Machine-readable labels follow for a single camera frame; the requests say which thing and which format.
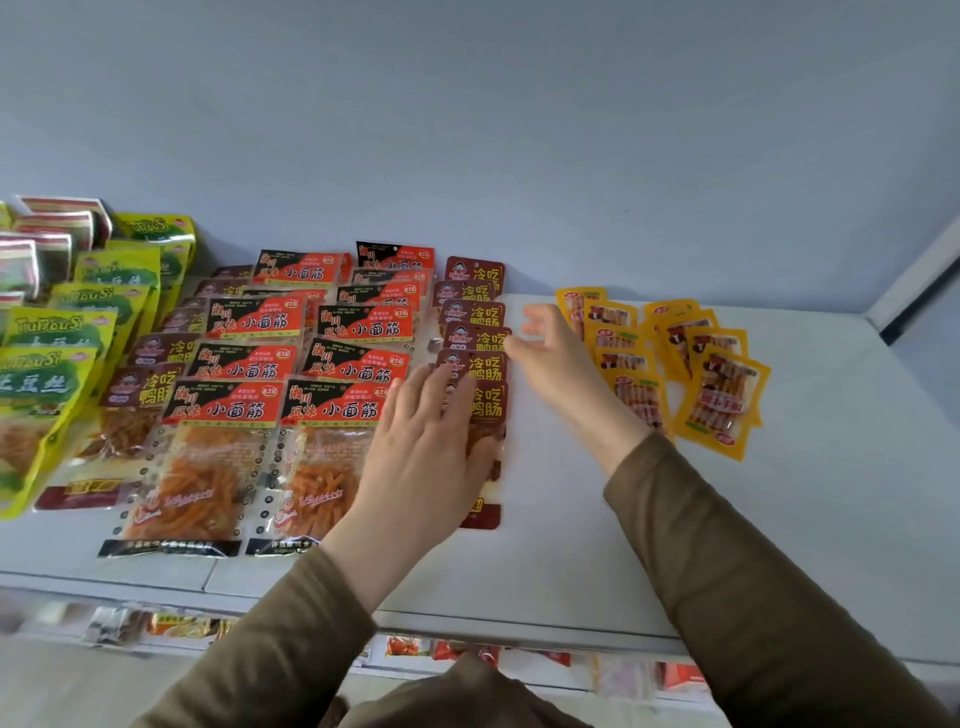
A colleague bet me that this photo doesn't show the person's right hand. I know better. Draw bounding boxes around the person's right hand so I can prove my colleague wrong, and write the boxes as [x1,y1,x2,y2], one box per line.
[503,303,654,478]

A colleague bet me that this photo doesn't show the white metal shelf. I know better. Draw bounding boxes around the white metal shelf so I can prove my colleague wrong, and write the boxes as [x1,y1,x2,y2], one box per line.
[0,0,960,728]

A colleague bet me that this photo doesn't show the orange clear snack packet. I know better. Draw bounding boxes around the orange clear snack packet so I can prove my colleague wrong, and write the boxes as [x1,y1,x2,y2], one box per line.
[556,287,609,335]
[584,326,644,352]
[584,302,639,330]

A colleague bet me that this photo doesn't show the person's left forearm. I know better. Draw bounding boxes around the person's left forearm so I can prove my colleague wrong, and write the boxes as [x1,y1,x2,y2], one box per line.
[134,547,378,728]

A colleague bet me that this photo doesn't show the white purple snack packet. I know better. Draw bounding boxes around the white purple snack packet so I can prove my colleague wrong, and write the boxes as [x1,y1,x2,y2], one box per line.
[82,605,144,648]

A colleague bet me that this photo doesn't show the person's right forearm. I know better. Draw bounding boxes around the person's right forearm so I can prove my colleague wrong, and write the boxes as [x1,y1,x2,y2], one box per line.
[603,433,954,728]

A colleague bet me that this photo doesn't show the pile of red snack packets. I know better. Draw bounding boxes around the pile of red snack packets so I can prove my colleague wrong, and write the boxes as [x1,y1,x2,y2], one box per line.
[0,196,114,301]

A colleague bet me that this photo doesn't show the person's left hand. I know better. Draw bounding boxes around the person's left hand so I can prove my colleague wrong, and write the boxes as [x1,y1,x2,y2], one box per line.
[320,365,500,615]

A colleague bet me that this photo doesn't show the row of orange clear snacks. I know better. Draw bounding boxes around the row of orange clear snacks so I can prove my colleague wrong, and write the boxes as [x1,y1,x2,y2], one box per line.
[596,298,772,461]

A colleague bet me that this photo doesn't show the stack of maroon snacks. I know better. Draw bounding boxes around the stack of maroon snacks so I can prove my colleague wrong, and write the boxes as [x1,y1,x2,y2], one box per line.
[432,256,513,384]

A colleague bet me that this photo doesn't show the pile of yellow snack packets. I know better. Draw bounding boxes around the pile of yellow snack packets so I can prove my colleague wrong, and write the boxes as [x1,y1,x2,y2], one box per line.
[0,213,198,376]

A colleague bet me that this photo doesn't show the pile of black red snacks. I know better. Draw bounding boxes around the pile of black red snacks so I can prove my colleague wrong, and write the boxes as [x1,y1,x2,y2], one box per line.
[187,241,436,385]

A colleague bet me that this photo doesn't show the row of orange noodle snacks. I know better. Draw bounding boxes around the row of orange noodle snacks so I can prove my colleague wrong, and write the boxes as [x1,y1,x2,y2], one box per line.
[149,613,234,641]

